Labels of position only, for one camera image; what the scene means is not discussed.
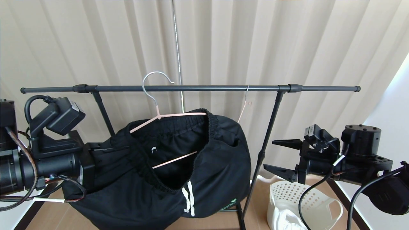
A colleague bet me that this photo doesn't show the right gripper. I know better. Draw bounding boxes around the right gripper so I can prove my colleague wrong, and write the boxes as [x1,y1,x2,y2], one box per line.
[263,139,335,185]

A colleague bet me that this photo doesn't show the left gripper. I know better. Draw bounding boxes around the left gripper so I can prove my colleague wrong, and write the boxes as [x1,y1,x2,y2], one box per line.
[35,141,95,194]

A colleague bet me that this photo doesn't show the white garment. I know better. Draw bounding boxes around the white garment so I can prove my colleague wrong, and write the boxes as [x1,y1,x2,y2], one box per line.
[274,206,310,230]

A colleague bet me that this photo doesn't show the black shorts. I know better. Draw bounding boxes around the black shorts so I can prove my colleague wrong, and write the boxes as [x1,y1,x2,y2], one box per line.
[62,109,252,230]

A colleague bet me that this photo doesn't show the pink clothes hanger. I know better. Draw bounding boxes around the pink clothes hanger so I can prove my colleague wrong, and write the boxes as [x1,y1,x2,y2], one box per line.
[129,72,207,169]
[237,84,252,124]

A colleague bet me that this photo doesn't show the white laundry basket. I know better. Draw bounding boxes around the white laundry basket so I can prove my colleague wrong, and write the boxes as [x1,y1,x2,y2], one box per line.
[267,180,344,230]

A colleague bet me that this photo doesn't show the black clothes rack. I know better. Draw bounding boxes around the black clothes rack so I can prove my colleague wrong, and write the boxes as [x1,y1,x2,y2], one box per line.
[20,84,361,230]

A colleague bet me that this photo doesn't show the beige curtain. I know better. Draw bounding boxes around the beige curtain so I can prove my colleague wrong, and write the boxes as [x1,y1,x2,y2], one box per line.
[0,0,409,192]

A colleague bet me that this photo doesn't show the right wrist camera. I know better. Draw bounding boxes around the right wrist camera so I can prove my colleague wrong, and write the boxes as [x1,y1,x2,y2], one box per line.
[304,125,341,154]

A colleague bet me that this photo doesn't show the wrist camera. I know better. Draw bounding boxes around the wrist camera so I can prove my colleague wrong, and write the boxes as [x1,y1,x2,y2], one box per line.
[25,95,86,153]
[304,125,341,154]

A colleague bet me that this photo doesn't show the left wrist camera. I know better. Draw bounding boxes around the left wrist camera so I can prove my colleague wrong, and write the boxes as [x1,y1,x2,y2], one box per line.
[25,95,86,153]

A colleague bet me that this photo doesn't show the black cable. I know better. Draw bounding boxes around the black cable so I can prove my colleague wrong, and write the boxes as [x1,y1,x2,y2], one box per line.
[298,153,347,230]
[347,165,409,230]

